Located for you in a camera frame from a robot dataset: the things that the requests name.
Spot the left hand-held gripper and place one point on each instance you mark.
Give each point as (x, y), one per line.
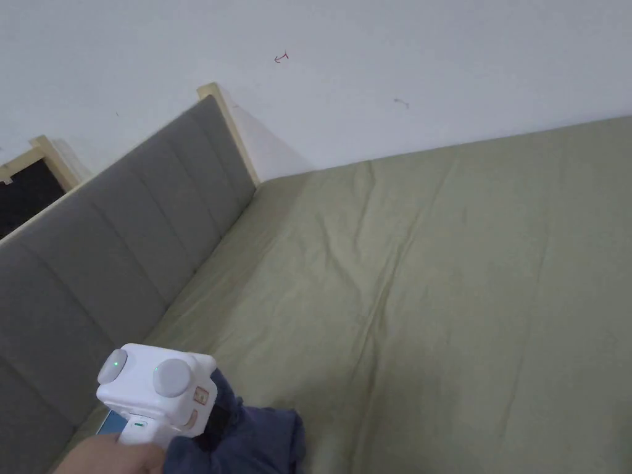
(143, 390)

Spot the dark blue shirt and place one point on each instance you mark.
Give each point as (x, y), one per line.
(247, 437)

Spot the person's left hand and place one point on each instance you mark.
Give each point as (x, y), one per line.
(111, 456)

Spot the phone with lit screen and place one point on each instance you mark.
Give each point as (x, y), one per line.
(109, 423)

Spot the grey padded headboard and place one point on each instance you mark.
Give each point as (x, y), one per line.
(113, 247)

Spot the bed with pale green sheet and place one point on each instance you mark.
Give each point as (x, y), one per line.
(419, 296)

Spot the black panel with wooden frame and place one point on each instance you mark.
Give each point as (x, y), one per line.
(24, 190)

